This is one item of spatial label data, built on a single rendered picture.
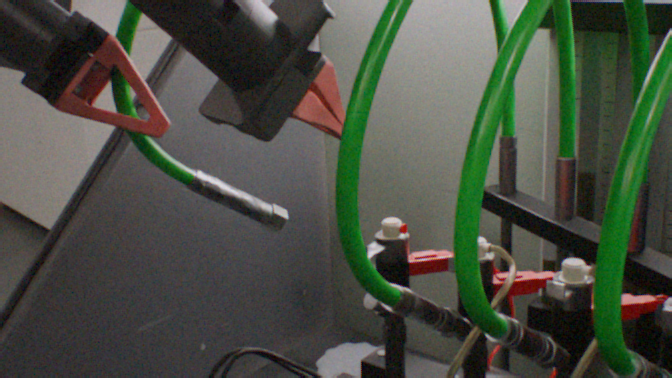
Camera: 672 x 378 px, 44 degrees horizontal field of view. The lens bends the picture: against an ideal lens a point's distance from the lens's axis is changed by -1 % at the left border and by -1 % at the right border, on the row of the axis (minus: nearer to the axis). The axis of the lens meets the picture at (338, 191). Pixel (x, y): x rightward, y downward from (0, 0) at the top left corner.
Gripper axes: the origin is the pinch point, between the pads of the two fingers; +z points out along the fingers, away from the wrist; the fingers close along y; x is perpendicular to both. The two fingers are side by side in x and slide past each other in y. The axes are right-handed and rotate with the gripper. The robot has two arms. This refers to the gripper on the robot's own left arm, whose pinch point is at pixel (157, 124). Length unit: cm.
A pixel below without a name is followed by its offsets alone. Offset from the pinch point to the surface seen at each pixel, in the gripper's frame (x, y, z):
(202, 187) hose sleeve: 2.0, 2.3, 5.8
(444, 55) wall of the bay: -24.9, 25.6, 19.9
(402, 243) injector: -4.1, -0.2, 21.5
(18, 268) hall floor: 93, 309, -21
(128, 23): -4.8, -1.9, -6.1
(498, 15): -26.9, 8.9, 18.6
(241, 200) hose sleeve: 1.0, 3.6, 9.2
